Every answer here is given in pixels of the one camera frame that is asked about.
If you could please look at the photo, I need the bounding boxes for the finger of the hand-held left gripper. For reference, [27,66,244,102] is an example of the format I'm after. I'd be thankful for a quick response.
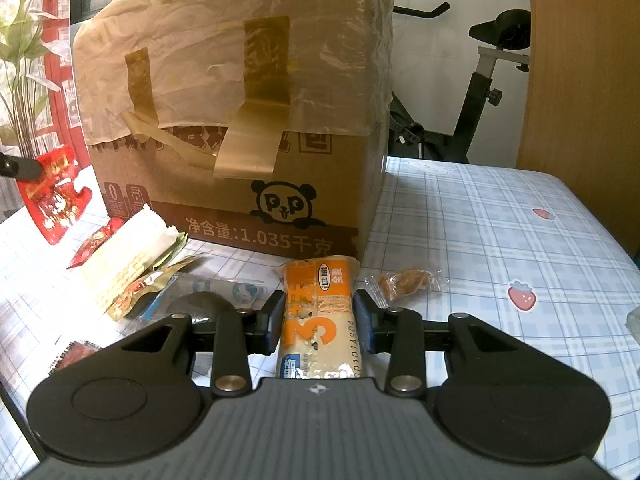
[0,152,44,181]

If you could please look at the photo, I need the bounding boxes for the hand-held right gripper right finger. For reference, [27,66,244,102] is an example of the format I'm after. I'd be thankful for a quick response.
[354,290,522,397]

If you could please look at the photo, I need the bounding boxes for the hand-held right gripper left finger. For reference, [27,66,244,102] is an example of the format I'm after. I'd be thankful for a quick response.
[120,290,287,397]

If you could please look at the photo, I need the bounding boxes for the orange wafer packet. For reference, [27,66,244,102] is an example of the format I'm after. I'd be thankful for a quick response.
[275,255,374,382]

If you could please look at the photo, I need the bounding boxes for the large red snack packet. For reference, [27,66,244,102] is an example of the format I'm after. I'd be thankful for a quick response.
[17,144,95,246]

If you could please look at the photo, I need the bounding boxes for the brown cardboard box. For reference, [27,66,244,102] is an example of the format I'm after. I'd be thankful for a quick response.
[72,0,399,262]

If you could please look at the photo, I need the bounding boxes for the clear plastic box liner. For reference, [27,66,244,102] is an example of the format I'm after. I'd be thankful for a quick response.
[72,0,399,147]

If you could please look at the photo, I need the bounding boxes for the clear wrapped brown cookie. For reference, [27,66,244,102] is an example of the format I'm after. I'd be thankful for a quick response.
[362,267,447,310]

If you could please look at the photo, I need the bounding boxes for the clear blue snack packet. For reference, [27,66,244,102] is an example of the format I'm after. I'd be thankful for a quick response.
[140,272,267,324]

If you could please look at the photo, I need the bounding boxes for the red bamboo print curtain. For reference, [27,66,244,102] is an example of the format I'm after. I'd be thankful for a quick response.
[0,0,97,221]

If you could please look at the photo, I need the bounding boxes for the small red snack packet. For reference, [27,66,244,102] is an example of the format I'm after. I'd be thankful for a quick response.
[67,217,126,270]
[47,339,101,379]

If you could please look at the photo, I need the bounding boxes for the gold snack packet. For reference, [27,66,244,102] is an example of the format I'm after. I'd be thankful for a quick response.
[106,255,202,322]

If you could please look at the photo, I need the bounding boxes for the white wafer packet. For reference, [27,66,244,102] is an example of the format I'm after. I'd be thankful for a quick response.
[80,204,189,317]

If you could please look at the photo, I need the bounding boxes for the black exercise bike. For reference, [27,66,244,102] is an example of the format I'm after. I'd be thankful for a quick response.
[385,2,532,164]

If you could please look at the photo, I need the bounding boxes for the wooden board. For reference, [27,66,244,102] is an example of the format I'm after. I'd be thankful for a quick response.
[515,0,640,257]

